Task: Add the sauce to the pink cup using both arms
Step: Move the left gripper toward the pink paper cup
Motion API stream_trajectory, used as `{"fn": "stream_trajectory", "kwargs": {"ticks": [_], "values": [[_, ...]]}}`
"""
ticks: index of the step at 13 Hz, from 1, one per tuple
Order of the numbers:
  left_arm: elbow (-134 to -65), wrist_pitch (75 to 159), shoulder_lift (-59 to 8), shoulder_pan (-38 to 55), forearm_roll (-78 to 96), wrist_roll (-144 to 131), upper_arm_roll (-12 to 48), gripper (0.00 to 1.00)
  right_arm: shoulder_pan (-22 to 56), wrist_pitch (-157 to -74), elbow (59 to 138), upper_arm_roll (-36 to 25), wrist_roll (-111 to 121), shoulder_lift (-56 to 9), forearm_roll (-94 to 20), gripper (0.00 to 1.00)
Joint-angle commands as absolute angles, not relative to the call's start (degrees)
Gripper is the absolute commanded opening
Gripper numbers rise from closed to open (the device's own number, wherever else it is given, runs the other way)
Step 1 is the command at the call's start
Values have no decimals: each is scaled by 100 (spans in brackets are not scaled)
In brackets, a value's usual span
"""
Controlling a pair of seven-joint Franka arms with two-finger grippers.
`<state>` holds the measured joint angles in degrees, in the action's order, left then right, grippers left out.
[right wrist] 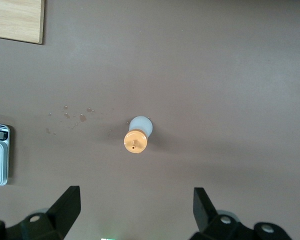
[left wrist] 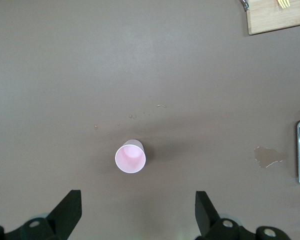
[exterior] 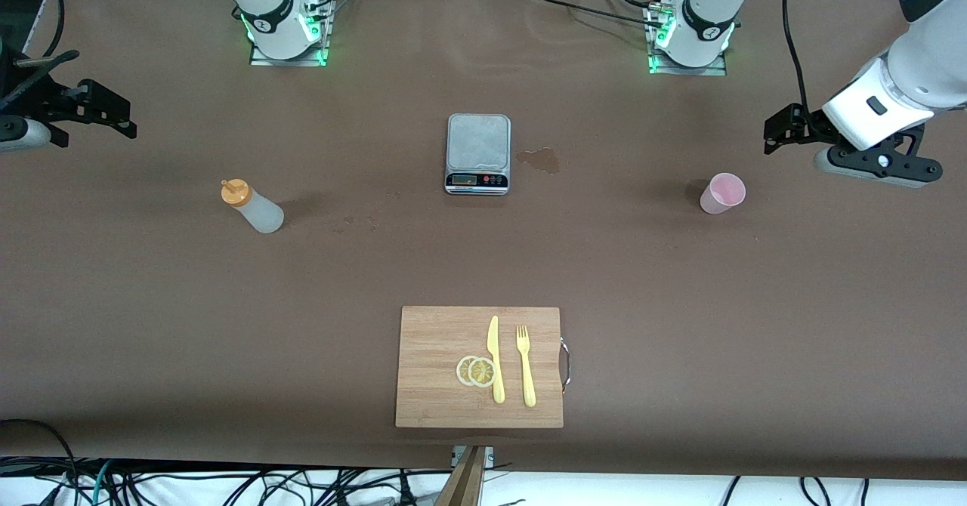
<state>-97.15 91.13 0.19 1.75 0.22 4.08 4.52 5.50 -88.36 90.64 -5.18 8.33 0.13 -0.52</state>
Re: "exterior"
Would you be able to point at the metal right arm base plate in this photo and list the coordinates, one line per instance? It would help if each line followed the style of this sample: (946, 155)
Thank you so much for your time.
(261, 59)

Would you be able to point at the wooden beam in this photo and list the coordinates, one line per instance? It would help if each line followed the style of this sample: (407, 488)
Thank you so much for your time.
(462, 483)

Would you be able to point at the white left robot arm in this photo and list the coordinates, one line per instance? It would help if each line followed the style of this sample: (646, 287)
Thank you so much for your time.
(925, 68)

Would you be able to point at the clear sauce bottle orange cap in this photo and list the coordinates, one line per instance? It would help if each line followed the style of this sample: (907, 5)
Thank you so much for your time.
(261, 213)

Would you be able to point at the pink plastic cup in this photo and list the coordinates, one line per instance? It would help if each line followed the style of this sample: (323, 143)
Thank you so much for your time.
(721, 192)

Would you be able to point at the silver digital kitchen scale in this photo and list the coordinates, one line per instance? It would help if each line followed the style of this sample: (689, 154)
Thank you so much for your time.
(477, 143)

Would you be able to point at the lemon slice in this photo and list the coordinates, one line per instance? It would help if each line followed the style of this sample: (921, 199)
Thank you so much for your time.
(482, 372)
(461, 371)

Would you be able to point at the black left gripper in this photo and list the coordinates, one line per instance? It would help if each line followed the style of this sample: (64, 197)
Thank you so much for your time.
(807, 127)

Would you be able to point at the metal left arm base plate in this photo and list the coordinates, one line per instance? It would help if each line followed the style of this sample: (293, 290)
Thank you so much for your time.
(714, 69)

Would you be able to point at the metal table edge bracket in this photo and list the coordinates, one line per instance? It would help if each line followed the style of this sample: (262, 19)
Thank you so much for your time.
(489, 455)

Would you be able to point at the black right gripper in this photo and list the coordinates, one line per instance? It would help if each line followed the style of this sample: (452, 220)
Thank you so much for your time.
(47, 104)

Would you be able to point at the yellow plastic fork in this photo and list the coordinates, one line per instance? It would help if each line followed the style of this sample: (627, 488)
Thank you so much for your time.
(526, 370)

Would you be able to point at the yellow plastic knife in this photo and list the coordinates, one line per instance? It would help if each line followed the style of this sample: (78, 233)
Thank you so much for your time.
(495, 355)

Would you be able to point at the wooden cutting board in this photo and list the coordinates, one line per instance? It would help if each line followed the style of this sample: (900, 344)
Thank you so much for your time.
(430, 370)

